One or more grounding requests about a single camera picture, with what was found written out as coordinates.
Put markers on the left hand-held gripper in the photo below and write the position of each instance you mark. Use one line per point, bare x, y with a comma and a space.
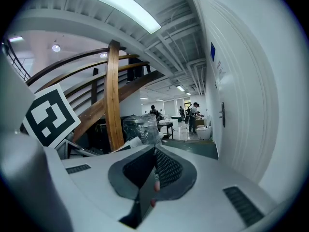
50, 116

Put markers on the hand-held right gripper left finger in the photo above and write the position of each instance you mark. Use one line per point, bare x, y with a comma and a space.
96, 178

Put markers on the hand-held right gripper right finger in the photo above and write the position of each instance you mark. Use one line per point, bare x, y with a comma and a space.
207, 202

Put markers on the curved wooden staircase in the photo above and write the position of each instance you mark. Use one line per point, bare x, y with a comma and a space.
96, 105

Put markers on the black metal railing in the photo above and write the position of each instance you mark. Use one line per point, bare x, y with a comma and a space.
17, 62

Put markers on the plastic-wrapped black object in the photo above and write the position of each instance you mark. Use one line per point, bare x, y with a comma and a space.
141, 129

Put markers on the round ceiling lamp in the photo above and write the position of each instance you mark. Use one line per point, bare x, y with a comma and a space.
103, 55
56, 48

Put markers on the white toilet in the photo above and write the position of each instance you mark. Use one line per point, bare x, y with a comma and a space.
204, 132

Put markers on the small rectangular ceiling light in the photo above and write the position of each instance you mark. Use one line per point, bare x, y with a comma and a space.
16, 39

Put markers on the white table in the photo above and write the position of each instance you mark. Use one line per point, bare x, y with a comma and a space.
166, 127

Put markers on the white door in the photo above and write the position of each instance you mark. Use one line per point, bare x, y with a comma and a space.
236, 93

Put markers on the long ceiling light panel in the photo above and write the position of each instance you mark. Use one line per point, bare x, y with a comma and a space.
120, 6

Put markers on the white ceiling pipes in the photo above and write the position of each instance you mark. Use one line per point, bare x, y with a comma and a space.
188, 62

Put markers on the wooden stair post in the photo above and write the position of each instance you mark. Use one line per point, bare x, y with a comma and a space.
113, 98

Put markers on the blue wall sign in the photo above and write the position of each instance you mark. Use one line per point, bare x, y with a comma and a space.
213, 51

